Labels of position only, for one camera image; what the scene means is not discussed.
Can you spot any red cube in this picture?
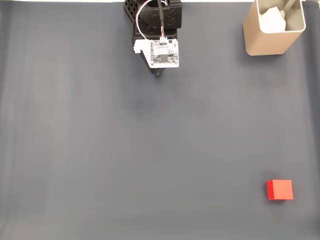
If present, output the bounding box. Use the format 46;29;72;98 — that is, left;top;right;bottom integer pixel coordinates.
266;179;294;201

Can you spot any beige rounded square box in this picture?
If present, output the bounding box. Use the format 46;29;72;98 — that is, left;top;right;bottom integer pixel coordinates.
242;0;307;57

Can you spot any white crumpled tissue paper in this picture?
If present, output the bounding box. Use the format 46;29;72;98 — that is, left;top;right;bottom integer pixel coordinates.
258;6;287;33

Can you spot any camera board on white mount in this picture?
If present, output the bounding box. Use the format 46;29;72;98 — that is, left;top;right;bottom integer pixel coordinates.
133;36;180;69

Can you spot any black camera cable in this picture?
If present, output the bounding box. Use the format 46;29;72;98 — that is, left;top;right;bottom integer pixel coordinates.
156;0;166;38

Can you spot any white servo cable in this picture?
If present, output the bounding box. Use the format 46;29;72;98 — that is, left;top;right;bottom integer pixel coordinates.
135;0;164;41

